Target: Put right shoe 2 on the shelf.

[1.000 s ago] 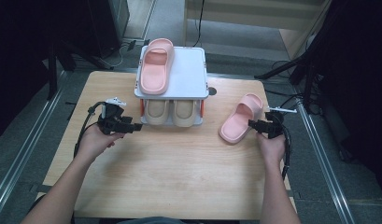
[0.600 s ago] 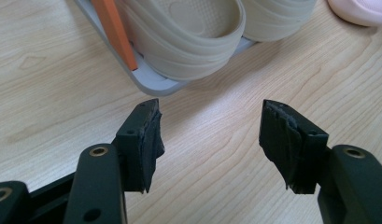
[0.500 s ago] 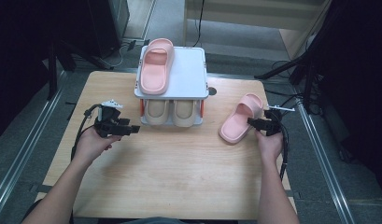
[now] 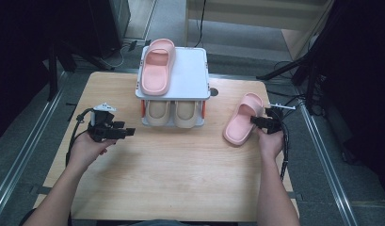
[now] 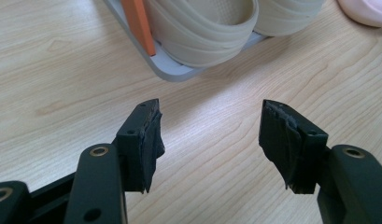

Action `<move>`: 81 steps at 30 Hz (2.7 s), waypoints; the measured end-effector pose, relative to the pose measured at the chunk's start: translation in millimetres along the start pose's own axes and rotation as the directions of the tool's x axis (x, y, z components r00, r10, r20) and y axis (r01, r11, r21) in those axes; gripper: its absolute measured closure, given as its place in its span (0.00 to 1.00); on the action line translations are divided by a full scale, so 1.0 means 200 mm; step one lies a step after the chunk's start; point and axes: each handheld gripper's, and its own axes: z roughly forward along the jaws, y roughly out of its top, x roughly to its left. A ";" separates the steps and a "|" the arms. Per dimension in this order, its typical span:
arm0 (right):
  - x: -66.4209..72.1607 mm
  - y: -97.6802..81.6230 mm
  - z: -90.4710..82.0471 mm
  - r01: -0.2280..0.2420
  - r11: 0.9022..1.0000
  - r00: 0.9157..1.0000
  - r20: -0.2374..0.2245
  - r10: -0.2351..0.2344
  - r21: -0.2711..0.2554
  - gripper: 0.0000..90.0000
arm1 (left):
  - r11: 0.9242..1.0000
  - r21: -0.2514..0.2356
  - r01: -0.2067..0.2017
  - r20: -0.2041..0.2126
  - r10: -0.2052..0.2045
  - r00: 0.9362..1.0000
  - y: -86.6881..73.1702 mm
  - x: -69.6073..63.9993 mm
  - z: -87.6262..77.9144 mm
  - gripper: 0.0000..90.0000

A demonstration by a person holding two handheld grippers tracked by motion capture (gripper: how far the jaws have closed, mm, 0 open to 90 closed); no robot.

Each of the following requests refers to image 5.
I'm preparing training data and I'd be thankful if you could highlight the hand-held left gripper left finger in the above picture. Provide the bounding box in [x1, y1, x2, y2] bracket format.
[114, 98, 165, 194]

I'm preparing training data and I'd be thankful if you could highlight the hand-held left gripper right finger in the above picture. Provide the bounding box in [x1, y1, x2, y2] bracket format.
[259, 99, 330, 194]

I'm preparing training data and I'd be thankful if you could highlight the white plastic storage box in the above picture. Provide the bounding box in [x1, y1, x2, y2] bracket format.
[103, 0, 269, 83]

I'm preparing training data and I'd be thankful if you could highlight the cream perforated clog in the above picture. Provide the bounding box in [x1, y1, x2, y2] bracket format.
[253, 0, 327, 37]
[143, 0, 261, 69]

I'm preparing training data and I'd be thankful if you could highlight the pink slipper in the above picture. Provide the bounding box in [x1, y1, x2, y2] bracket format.
[336, 0, 382, 28]

